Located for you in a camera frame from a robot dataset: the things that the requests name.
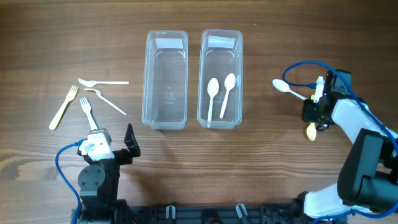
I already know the white fork straight handle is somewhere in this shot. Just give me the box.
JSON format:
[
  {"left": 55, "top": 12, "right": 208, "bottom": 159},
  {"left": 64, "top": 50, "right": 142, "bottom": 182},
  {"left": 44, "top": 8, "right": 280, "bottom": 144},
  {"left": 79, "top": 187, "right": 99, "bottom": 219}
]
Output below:
[{"left": 78, "top": 78, "right": 129, "bottom": 87}]

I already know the clear plastic container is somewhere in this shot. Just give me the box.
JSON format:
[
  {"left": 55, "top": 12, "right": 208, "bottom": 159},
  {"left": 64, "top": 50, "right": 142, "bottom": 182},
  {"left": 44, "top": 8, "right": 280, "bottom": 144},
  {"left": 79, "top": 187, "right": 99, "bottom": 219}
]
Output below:
[
  {"left": 197, "top": 29, "right": 244, "bottom": 129},
  {"left": 142, "top": 30, "right": 188, "bottom": 130}
]

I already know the white spoon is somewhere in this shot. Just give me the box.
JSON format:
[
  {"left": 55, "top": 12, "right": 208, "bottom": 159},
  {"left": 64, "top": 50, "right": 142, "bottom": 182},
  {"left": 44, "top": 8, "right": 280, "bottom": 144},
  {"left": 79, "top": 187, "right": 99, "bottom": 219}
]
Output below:
[
  {"left": 220, "top": 73, "right": 236, "bottom": 119},
  {"left": 207, "top": 78, "right": 219, "bottom": 128},
  {"left": 272, "top": 79, "right": 307, "bottom": 100}
]

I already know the right clear plastic container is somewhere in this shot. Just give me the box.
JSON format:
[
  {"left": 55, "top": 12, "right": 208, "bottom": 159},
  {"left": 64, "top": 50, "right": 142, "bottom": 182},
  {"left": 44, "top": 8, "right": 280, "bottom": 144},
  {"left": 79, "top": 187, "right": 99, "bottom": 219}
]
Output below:
[{"left": 197, "top": 29, "right": 244, "bottom": 129}]

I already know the light blue plastic fork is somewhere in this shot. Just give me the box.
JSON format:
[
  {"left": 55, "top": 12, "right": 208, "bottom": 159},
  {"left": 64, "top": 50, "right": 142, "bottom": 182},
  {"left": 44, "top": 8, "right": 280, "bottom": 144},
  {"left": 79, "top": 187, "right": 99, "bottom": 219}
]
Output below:
[{"left": 80, "top": 97, "right": 98, "bottom": 130}]

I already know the white fork bent handle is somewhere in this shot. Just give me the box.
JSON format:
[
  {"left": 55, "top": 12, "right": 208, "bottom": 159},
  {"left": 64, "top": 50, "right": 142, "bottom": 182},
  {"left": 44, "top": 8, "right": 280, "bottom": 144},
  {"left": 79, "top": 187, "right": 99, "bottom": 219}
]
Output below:
[{"left": 85, "top": 88, "right": 127, "bottom": 116}]

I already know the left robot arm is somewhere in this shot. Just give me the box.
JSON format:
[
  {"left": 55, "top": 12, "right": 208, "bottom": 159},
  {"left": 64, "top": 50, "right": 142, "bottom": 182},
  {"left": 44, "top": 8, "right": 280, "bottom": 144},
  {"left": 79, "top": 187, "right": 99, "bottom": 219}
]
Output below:
[{"left": 73, "top": 124, "right": 141, "bottom": 223}]

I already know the left clear plastic container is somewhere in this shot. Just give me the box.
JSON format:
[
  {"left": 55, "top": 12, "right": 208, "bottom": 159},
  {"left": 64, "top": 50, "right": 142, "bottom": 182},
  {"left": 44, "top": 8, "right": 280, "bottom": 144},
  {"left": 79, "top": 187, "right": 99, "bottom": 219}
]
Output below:
[{"left": 142, "top": 30, "right": 188, "bottom": 130}]

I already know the yellow plastic fork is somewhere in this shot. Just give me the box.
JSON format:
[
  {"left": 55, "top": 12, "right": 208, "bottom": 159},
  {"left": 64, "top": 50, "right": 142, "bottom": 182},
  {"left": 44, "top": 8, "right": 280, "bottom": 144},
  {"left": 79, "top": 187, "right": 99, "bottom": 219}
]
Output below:
[{"left": 49, "top": 85, "right": 78, "bottom": 130}]

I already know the yellow plastic spoon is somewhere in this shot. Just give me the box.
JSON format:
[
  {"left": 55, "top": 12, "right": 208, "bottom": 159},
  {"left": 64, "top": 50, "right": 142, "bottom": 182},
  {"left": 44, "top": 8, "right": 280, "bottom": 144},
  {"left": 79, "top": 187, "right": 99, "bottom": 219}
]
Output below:
[{"left": 306, "top": 95, "right": 317, "bottom": 142}]

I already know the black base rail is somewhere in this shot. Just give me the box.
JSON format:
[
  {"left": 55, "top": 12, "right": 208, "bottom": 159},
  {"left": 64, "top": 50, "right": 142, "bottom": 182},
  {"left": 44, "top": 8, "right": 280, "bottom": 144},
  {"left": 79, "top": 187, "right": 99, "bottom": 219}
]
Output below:
[{"left": 72, "top": 203, "right": 302, "bottom": 224}]

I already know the left blue cable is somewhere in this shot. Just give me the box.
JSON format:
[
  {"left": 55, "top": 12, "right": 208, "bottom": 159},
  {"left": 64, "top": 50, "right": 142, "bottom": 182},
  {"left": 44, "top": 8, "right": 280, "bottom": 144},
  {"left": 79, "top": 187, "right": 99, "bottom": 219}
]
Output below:
[{"left": 55, "top": 139, "right": 88, "bottom": 224}]

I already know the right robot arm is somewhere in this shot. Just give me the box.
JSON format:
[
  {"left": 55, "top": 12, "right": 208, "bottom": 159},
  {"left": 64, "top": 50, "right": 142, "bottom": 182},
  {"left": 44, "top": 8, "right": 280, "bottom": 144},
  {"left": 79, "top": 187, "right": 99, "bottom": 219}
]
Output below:
[{"left": 294, "top": 70, "right": 397, "bottom": 223}]

